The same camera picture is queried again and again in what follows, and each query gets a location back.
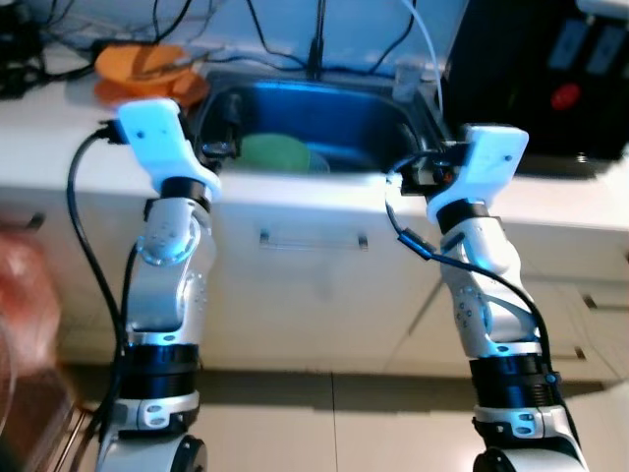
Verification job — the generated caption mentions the orange plastic bowl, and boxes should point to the orange plastic bowl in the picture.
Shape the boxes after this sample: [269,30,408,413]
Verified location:
[95,44,194,86]

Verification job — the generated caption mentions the white water hose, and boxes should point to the white water hose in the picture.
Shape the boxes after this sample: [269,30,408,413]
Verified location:
[398,0,446,111]

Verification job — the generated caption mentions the green plastic plate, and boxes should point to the green plastic plate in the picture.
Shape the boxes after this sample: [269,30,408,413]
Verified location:
[239,133,314,176]

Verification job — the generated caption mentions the black water dispenser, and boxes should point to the black water dispenser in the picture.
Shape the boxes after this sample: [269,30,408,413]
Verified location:
[442,0,629,164]

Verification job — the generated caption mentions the orange plastic plate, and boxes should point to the orange plastic plate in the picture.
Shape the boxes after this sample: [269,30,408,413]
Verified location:
[93,74,211,110]

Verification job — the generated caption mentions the white kitchen cabinet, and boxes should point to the white kitchen cabinet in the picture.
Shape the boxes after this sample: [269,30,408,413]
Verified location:
[0,172,629,380]

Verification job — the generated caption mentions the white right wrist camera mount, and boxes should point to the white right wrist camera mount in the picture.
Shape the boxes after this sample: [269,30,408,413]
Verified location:
[425,125,530,223]

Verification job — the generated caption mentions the clear drinking glass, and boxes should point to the clear drinking glass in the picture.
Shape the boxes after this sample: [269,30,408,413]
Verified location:
[393,59,422,100]

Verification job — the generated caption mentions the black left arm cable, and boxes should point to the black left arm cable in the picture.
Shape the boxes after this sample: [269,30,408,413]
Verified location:
[67,123,134,434]

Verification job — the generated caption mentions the black faucet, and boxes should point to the black faucet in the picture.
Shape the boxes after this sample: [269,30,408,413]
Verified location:
[307,0,328,80]

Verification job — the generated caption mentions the stainless steel sink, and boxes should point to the stainless steel sink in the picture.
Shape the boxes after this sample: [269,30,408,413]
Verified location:
[187,79,463,180]

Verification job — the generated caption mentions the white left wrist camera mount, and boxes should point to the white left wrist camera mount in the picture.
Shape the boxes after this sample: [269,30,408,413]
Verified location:
[116,98,223,200]

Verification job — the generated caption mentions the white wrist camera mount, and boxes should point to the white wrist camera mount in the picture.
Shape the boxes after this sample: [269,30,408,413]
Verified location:
[425,125,530,223]
[116,98,223,200]

